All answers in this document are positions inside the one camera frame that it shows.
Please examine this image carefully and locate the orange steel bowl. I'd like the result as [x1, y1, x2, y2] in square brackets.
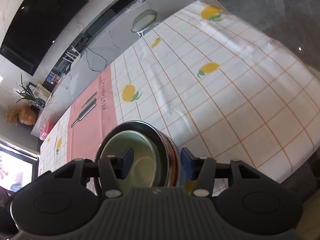
[95, 120, 177, 187]

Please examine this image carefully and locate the green ceramic bowl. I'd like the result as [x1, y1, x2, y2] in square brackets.
[100, 130, 168, 194]

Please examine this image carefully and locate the pink restaurant placemat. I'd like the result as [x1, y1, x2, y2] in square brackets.
[67, 67, 117, 161]

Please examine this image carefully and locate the pink storage box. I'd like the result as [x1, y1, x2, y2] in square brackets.
[39, 122, 54, 141]

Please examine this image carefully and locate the checked lemon tablecloth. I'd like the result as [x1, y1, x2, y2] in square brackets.
[39, 0, 319, 182]

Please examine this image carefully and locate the blue white vase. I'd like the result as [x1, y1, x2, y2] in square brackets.
[34, 98, 46, 108]

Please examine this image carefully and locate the orange ceramic vase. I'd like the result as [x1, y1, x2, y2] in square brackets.
[18, 106, 37, 126]

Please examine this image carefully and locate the white wifi router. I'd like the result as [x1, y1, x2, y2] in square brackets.
[62, 46, 81, 68]

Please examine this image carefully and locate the green potted plant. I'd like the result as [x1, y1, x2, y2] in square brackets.
[16, 75, 36, 103]

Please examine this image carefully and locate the white rolling stool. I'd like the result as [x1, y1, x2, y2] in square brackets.
[131, 9, 159, 37]

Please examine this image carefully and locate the black power cable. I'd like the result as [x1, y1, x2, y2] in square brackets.
[85, 48, 107, 73]

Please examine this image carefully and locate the black wall television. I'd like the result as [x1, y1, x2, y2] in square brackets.
[1, 0, 88, 75]

